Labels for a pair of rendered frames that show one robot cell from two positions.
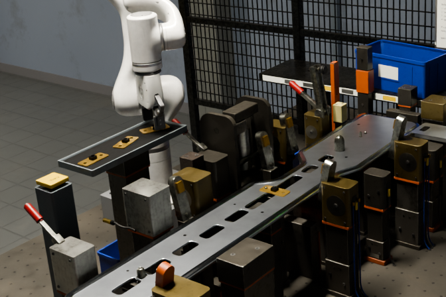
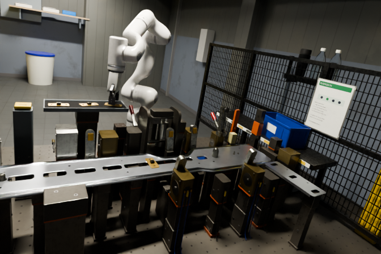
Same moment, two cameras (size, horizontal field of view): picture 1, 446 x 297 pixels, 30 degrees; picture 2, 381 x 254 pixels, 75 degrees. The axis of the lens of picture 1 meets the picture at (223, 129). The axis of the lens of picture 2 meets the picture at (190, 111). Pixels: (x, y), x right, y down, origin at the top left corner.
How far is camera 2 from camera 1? 139 cm
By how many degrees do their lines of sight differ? 17
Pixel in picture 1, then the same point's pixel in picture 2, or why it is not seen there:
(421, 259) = (236, 244)
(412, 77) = (282, 134)
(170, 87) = (148, 93)
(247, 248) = (70, 191)
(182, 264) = (34, 183)
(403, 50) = (286, 121)
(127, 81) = (128, 83)
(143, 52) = (111, 58)
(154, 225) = (58, 152)
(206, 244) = (67, 177)
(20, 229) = not seen: hidden behind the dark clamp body
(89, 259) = not seen: outside the picture
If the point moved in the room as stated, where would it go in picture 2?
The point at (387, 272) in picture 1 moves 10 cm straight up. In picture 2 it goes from (208, 244) to (212, 225)
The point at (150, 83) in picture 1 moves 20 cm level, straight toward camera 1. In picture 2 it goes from (110, 76) to (83, 81)
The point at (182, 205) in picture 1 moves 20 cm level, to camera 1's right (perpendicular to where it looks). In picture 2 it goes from (88, 148) to (128, 163)
